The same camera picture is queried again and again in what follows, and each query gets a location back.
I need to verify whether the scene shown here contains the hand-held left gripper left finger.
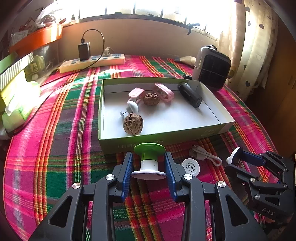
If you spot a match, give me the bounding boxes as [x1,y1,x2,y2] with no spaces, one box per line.
[28,152,134,241]

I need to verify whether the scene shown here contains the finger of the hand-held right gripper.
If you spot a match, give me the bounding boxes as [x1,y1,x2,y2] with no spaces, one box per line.
[225,164,287,189]
[241,151,289,172]

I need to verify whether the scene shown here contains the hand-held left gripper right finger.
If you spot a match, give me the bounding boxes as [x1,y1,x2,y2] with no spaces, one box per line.
[164,152,269,241]

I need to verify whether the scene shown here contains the green and white spool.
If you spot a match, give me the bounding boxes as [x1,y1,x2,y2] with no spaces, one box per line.
[131,142,167,181]

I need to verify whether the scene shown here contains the white usb cable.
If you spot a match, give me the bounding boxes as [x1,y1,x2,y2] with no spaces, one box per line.
[189,145,223,167]

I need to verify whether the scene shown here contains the brown walnut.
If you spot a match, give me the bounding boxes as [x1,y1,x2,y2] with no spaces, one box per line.
[143,93,158,106]
[123,113,144,135]

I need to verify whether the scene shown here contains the green and white cardboard box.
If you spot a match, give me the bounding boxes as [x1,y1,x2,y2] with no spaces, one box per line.
[97,77,235,154]

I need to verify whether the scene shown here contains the white suction hook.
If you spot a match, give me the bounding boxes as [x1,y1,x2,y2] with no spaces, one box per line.
[120,100,140,120]

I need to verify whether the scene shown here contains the pink oblong case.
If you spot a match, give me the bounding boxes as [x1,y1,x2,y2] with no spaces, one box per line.
[128,88,146,99]

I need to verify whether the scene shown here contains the white round cap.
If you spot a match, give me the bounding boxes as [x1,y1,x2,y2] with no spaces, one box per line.
[181,158,201,177]

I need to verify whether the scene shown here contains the plaid tablecloth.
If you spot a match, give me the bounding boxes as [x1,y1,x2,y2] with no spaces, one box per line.
[3,54,285,241]

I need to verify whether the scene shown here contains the pink clip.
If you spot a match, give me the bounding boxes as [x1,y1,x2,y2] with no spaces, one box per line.
[154,83,174,102]

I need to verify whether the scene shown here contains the black cylinder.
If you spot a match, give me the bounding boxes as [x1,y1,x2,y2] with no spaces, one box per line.
[178,82,203,108]

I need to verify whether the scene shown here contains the grey space heater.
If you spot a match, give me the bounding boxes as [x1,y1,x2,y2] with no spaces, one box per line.
[183,45,232,91]

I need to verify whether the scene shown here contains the heart print curtain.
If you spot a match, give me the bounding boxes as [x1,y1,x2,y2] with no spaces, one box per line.
[217,0,280,100]

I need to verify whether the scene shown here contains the cream power strip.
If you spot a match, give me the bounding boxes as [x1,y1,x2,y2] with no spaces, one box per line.
[59,54,125,73]

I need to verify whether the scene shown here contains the light green packages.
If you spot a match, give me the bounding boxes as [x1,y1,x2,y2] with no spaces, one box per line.
[0,81,41,130]

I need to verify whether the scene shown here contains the black charger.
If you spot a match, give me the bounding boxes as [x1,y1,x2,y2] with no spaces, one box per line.
[78,42,90,61]

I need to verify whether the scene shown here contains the clear glass tank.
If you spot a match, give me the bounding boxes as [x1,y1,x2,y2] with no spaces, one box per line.
[25,42,62,81]

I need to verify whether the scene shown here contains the green striped gift box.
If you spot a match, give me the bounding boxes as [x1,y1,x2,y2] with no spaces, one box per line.
[0,52,34,91]

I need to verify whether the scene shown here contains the orange tray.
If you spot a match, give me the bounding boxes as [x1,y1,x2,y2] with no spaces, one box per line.
[9,25,63,56]

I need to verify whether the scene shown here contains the window with metal bars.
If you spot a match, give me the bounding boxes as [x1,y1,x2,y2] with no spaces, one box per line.
[79,0,222,40]

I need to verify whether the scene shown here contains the pile of packets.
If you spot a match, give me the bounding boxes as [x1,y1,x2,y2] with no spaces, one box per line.
[10,8,64,44]

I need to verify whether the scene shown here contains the black charger cable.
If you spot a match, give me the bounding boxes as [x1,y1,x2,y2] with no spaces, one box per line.
[80,29,105,57]

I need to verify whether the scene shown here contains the black window handle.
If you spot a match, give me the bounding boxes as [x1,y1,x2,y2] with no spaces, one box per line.
[186,23,200,35]

